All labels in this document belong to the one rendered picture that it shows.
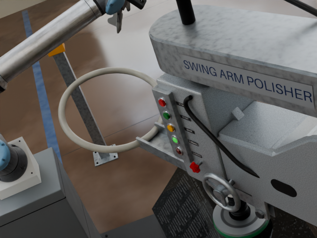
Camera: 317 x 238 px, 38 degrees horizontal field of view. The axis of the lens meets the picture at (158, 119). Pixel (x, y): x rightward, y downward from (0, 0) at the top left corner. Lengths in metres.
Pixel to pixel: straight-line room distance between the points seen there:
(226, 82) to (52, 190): 1.37
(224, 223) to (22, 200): 1.05
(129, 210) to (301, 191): 2.12
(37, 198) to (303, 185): 1.44
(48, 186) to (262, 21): 1.49
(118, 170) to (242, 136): 2.38
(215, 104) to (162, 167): 2.19
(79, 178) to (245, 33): 2.73
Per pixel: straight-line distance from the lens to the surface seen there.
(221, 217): 1.83
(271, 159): 1.28
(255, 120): 1.40
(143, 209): 3.26
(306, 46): 1.10
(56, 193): 2.34
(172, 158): 1.79
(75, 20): 1.67
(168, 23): 1.38
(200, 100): 1.31
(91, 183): 3.65
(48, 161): 2.54
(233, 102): 1.41
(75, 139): 1.97
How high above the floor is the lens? 2.24
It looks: 34 degrees down
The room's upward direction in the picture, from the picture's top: 20 degrees counter-clockwise
